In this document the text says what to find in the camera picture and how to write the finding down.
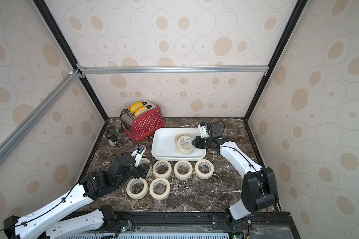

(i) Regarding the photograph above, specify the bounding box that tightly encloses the cream masking tape roll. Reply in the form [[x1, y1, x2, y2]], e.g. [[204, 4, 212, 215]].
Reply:
[[153, 160, 172, 179], [176, 134, 195, 155], [139, 157, 152, 177], [149, 178, 171, 200], [174, 160, 193, 180], [195, 159, 214, 179], [175, 134, 185, 146], [126, 178, 148, 200]]

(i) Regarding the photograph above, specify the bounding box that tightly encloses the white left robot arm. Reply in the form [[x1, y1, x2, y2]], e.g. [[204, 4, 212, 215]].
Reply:
[[4, 154, 151, 239]]

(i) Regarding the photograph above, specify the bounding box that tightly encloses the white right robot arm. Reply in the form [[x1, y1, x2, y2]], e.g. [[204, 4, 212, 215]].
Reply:
[[192, 136, 279, 220]]

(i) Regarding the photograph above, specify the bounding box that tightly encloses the white plastic storage box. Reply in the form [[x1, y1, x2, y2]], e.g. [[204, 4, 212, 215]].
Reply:
[[152, 128, 206, 161]]

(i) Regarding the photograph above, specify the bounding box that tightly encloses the dark pepper grinder bottle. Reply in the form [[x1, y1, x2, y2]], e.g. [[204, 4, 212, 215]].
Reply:
[[109, 135, 121, 147]]

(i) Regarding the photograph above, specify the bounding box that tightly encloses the red polka dot toaster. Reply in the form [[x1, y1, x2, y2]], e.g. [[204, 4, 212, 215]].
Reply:
[[120, 100, 165, 142]]

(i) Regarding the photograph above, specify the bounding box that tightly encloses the rear yellow bread slice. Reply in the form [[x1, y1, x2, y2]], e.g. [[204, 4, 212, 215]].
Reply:
[[129, 102, 144, 114]]

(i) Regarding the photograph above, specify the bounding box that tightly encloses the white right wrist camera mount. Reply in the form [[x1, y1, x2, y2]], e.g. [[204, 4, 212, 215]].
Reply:
[[198, 121, 223, 138]]

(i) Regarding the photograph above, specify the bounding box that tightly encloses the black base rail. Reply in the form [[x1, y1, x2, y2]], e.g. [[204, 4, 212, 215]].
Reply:
[[62, 211, 301, 239]]

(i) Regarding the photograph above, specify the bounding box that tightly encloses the silver horizontal rear rail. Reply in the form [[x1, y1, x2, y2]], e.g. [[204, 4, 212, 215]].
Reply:
[[80, 65, 269, 74]]

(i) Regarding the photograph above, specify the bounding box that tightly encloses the silver left side rail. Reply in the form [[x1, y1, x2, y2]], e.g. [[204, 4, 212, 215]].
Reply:
[[0, 69, 80, 165]]

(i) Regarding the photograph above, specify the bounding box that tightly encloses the black vertical frame post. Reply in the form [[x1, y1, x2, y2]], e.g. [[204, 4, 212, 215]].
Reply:
[[244, 0, 308, 121]]

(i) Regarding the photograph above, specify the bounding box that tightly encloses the black left frame post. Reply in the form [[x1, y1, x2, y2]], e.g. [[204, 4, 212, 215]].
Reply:
[[32, 0, 109, 121]]

